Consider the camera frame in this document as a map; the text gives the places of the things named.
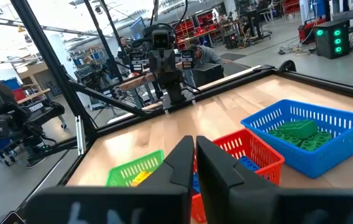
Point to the black computer tower green lights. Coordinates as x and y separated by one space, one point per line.
325 46

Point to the red bin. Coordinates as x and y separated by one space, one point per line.
19 93

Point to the black aluminium rig frame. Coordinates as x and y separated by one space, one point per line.
50 62

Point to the blue toy brick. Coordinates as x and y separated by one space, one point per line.
248 163
197 183

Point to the red storage shelf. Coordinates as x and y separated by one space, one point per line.
186 28

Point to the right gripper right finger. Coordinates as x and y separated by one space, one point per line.
223 186

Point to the black box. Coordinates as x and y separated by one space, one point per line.
209 76

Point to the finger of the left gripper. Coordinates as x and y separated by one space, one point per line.
156 62
169 62

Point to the black rounded frame knob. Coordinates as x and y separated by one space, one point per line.
288 66

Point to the yellow toy brick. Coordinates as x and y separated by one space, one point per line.
136 182
145 175

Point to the green plastic basket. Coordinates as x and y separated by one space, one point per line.
112 180

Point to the green toy brick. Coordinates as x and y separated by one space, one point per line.
299 128
283 139
318 141

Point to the blue plastic basket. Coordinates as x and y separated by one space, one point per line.
319 161

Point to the blue lit monitor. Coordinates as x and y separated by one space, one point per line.
137 28

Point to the red cart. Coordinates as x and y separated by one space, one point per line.
307 31

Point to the wooden desk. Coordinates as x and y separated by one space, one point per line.
136 81

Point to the blue bin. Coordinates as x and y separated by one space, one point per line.
11 84

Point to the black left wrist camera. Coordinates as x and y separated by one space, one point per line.
161 40

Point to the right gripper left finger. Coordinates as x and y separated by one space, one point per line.
176 168

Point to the silver frame bracket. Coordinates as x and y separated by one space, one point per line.
80 137

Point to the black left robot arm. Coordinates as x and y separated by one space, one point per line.
171 84

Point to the black standing desk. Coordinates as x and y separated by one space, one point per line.
254 18

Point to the red plastic basket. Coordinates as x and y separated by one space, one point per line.
277 166

